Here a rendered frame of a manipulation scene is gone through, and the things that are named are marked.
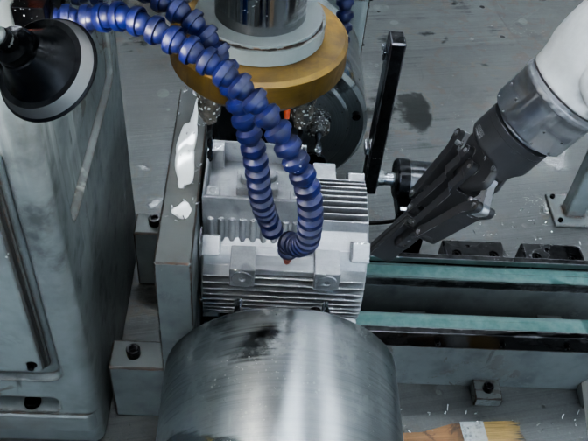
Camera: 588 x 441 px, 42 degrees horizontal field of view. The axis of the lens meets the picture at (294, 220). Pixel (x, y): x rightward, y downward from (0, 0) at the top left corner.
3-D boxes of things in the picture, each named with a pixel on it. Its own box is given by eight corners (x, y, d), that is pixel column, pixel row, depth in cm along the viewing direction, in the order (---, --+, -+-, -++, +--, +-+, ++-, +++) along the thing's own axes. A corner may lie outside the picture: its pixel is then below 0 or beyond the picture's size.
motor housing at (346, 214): (200, 343, 100) (198, 247, 86) (213, 235, 113) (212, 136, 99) (353, 350, 101) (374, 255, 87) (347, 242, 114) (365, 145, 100)
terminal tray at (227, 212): (202, 241, 92) (201, 199, 87) (209, 179, 99) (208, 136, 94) (302, 246, 93) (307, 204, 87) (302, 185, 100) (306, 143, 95)
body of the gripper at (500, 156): (490, 84, 80) (430, 141, 85) (507, 137, 74) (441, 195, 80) (541, 115, 83) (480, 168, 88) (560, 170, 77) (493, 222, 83)
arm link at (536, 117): (546, 97, 70) (499, 138, 74) (612, 139, 74) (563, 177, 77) (525, 40, 76) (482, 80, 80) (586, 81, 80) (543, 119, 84)
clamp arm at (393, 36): (357, 193, 111) (386, 43, 92) (356, 179, 113) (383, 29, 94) (381, 195, 111) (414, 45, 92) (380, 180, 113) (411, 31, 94)
